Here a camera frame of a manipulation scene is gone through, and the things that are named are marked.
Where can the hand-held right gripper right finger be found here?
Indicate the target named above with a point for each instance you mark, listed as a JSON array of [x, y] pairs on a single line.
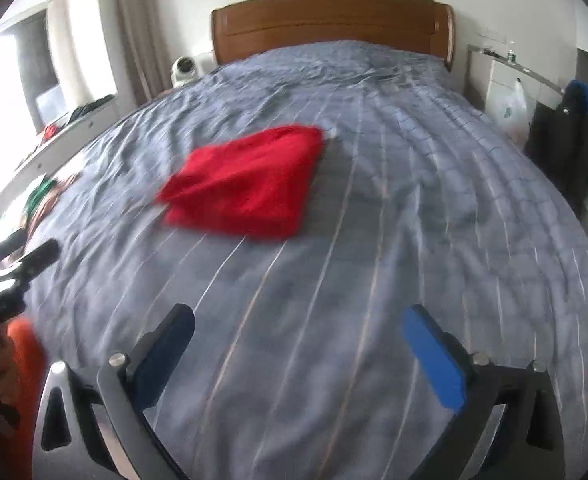
[[433, 360]]

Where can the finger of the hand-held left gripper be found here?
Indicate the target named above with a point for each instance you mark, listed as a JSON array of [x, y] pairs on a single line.
[[39, 259]]

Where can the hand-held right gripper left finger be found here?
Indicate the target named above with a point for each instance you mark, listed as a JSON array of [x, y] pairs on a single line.
[[164, 355]]

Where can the red knitted sweater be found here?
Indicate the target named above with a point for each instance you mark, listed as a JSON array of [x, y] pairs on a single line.
[[246, 187]]

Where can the dark clothes pile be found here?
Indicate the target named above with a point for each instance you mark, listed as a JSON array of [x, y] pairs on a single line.
[[91, 107]]

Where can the green garment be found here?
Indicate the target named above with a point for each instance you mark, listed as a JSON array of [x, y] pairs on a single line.
[[39, 196]]

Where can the beige garment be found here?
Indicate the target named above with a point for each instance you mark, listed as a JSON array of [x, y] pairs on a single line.
[[56, 195]]

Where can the person's orange clothing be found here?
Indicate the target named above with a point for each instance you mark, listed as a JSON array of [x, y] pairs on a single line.
[[24, 365]]

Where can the white window cabinet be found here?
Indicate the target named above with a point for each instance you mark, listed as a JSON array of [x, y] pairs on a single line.
[[49, 160]]

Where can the small red cloth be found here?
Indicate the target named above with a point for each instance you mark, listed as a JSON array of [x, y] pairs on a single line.
[[49, 131]]

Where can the bed with grey plaid cover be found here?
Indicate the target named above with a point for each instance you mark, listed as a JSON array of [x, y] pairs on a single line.
[[324, 260]]

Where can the beige curtain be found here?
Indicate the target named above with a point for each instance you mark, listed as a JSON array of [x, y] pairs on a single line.
[[134, 25]]

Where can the dark jacket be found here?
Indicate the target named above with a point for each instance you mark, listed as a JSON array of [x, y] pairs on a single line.
[[568, 145]]

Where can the white plastic bag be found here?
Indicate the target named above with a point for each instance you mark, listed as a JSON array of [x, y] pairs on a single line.
[[511, 105]]

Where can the white bedside cabinet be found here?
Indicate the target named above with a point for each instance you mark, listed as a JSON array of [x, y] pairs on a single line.
[[503, 85]]

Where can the small bottle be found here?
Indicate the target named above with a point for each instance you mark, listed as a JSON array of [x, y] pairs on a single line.
[[511, 53]]

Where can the wooden bed headboard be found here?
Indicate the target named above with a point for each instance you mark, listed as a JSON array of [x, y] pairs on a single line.
[[324, 20]]

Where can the white round camera device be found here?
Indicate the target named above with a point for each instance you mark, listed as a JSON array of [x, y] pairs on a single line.
[[183, 71]]

